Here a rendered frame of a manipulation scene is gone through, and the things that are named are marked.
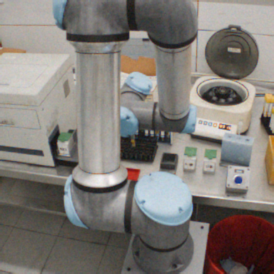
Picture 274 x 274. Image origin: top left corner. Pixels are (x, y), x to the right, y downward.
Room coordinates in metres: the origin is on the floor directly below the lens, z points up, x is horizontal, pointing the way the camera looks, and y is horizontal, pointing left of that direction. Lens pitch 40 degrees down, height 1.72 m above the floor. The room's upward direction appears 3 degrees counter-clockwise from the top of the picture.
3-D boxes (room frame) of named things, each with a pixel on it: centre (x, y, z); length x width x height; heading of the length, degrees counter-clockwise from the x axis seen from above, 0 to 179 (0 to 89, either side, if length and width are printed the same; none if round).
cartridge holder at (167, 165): (0.91, -0.06, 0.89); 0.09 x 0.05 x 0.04; 167
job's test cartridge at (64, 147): (0.97, 0.28, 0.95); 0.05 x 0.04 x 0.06; 166
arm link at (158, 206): (0.52, -0.02, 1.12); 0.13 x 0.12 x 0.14; 79
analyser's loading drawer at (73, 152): (0.97, 0.30, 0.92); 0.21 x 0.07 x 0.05; 76
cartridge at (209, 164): (0.89, -0.19, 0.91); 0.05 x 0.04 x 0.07; 166
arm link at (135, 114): (0.80, 0.04, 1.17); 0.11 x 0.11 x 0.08; 79
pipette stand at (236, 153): (0.92, -0.29, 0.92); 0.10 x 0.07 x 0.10; 68
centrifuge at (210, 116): (1.17, -0.28, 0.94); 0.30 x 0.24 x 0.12; 157
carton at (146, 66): (1.31, 0.06, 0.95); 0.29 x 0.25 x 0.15; 166
